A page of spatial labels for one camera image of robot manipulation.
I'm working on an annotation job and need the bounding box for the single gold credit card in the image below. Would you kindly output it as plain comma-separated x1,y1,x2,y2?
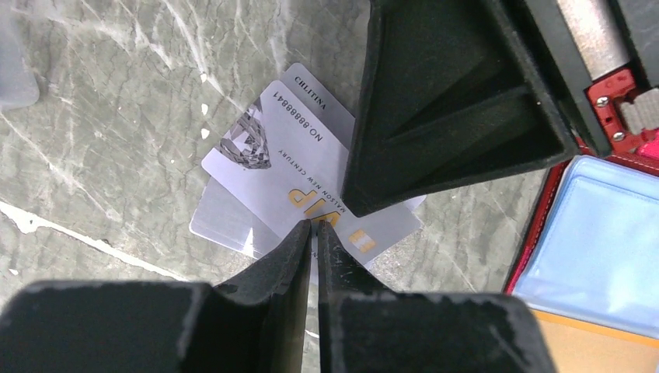
533,310,658,373

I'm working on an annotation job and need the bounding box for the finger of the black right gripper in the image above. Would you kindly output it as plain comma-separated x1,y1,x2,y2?
341,1,578,217

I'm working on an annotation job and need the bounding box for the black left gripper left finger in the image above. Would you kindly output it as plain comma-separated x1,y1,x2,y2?
1,220,311,372

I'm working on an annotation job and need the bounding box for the silver VIP credit card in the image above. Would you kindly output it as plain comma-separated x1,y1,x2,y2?
201,80,420,263

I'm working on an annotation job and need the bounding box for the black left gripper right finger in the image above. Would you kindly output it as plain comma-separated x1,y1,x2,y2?
317,221,555,372

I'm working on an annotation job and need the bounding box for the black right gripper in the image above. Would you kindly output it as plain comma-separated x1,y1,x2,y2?
507,1,658,157

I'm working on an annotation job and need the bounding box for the red leather card holder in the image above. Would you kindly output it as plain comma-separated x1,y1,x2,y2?
504,141,658,341

